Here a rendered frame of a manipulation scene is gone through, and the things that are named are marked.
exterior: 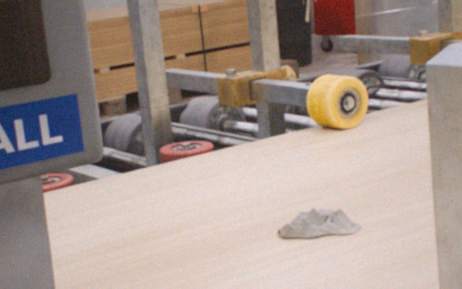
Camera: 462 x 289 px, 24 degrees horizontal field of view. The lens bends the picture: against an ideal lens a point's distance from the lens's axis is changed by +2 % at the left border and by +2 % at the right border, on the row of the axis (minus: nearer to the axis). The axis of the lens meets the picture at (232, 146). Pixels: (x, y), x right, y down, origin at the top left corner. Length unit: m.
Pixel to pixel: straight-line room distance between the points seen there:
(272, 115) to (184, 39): 5.58
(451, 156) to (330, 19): 8.63
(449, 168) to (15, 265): 0.24
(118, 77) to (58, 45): 6.76
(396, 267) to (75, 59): 0.67
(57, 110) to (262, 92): 1.39
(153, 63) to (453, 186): 1.17
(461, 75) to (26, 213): 0.23
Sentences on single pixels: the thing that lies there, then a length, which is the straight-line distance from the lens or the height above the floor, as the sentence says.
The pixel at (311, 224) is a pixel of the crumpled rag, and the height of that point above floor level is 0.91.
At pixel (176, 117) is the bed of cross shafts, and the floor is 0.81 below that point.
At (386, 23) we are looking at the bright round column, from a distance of 4.80.
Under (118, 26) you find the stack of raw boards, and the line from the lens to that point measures 7.10.
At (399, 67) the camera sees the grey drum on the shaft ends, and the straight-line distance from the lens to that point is 2.62.
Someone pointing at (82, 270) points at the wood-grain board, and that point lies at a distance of 1.07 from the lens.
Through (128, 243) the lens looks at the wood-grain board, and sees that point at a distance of 1.14.
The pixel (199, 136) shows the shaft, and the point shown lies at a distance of 2.13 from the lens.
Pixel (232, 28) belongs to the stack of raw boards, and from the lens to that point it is 7.61.
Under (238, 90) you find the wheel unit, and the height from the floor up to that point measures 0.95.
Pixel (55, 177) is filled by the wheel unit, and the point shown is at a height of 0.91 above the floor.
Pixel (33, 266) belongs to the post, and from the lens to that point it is 0.39.
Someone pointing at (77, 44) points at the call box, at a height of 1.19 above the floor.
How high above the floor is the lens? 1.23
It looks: 12 degrees down
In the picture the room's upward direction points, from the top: 6 degrees counter-clockwise
